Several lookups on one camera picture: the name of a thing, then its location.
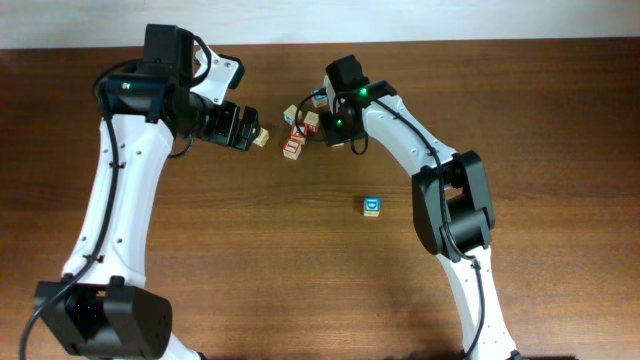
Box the red letter I block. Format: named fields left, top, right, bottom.
left=283, top=138, right=302, bottom=160

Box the blue letter D block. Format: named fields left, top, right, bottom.
left=363, top=197, right=381, bottom=217

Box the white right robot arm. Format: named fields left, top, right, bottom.
left=323, top=55, right=521, bottom=359

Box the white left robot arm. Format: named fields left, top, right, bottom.
left=33, top=24, right=261, bottom=359

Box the plain wooden block near left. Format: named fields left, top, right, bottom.
left=253, top=128, right=269, bottom=147

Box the wooden block red side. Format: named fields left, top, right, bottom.
left=303, top=111, right=320, bottom=134

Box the blue top wooden block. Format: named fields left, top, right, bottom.
left=311, top=88, right=328, bottom=108

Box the red letter A block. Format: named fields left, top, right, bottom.
left=290, top=125, right=307, bottom=145

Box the wooden block blue side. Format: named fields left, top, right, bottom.
left=283, top=105, right=302, bottom=126

